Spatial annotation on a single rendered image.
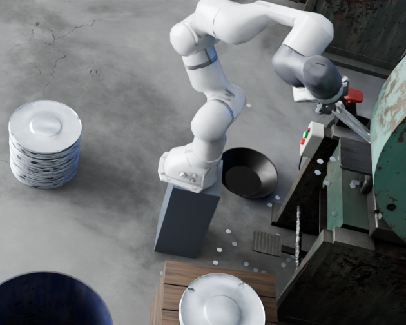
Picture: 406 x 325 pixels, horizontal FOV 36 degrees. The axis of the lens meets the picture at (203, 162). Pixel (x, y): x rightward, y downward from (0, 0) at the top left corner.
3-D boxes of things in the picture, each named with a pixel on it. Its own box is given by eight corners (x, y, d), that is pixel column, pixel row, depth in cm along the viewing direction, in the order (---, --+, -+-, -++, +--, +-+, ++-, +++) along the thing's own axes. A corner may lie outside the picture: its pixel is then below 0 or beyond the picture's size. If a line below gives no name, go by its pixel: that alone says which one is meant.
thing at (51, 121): (23, 161, 249) (23, 160, 248) (-1, 109, 263) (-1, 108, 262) (92, 143, 262) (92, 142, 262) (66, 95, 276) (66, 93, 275)
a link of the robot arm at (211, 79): (178, 69, 202) (207, 43, 214) (203, 135, 215) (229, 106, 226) (206, 69, 196) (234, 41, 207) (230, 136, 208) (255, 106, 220)
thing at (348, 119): (350, 129, 219) (352, 128, 219) (397, 161, 194) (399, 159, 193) (298, 79, 206) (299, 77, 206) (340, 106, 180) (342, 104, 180)
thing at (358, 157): (326, 189, 219) (341, 165, 209) (326, 159, 228) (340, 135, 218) (394, 206, 221) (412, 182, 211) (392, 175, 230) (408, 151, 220)
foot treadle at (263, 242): (249, 256, 260) (252, 249, 256) (251, 236, 266) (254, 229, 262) (385, 287, 264) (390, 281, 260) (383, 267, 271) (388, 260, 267)
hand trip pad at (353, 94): (338, 111, 241) (345, 97, 235) (338, 100, 245) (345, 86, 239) (356, 115, 241) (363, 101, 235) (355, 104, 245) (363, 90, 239)
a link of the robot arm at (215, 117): (174, 162, 220) (188, 113, 201) (202, 133, 231) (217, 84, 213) (201, 178, 217) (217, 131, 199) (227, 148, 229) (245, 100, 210)
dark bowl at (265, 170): (209, 198, 288) (212, 189, 283) (216, 149, 308) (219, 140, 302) (272, 213, 290) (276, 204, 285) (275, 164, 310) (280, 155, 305)
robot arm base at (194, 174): (155, 185, 229) (162, 160, 219) (161, 146, 242) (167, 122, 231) (215, 196, 232) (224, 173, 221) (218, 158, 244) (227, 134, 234)
